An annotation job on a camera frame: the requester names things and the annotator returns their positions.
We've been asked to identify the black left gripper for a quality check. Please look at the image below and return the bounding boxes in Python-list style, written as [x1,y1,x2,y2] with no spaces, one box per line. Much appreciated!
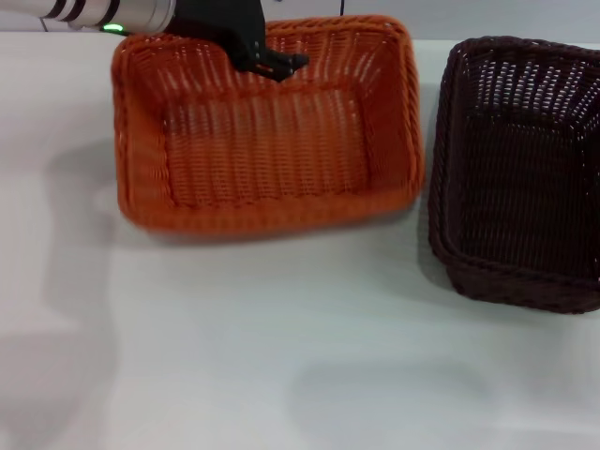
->
[170,0,311,85]

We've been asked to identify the orange woven basket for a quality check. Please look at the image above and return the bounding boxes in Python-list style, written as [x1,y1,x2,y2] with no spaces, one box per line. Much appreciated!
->
[111,14,427,241]

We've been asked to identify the dark brown woven basket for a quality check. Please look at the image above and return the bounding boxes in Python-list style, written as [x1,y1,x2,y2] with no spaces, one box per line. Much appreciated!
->
[427,37,600,316]

